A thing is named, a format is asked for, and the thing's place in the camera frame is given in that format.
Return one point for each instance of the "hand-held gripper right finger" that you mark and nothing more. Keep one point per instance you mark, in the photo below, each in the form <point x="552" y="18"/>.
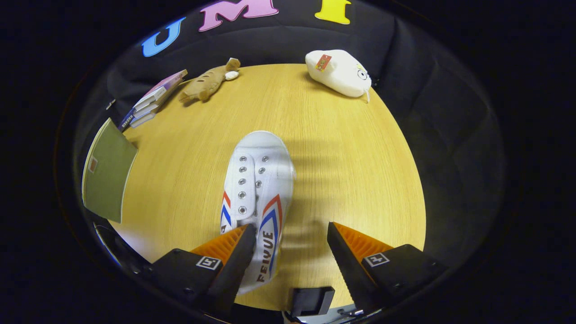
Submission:
<point x="346" y="265"/>

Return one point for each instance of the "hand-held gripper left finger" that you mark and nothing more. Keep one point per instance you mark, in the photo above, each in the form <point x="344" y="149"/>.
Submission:
<point x="238" y="265"/>

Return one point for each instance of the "white canvas shoe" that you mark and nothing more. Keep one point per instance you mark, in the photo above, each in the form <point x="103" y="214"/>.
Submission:
<point x="261" y="180"/>

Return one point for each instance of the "green fabric storage box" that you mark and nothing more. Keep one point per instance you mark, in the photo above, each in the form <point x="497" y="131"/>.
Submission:
<point x="108" y="175"/>

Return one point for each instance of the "black table edge clamp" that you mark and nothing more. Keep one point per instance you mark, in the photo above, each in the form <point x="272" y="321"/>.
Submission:
<point x="312" y="300"/>

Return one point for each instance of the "black backdrop cloth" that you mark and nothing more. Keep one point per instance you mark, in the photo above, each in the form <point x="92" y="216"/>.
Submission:
<point x="427" y="112"/>

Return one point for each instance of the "periwinkle cover book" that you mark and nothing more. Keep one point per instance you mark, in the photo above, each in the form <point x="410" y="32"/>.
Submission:
<point x="144" y="119"/>

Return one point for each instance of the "dark blue book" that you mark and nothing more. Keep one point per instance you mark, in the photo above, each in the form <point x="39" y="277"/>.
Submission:
<point x="127" y="120"/>

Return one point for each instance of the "brown plush toy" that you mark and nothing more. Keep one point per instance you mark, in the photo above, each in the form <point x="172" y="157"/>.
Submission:
<point x="207" y="83"/>

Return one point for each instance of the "grey cover book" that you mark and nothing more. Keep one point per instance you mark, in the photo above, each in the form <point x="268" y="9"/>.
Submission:
<point x="150" y="98"/>

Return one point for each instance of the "white plush toy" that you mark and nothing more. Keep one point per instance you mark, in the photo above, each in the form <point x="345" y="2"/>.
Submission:
<point x="342" y="74"/>

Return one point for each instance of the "pink cover book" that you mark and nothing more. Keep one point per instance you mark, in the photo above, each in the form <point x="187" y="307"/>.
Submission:
<point x="168" y="81"/>

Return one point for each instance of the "white clothes peg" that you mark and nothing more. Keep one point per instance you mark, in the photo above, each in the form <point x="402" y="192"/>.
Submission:
<point x="110" y="104"/>

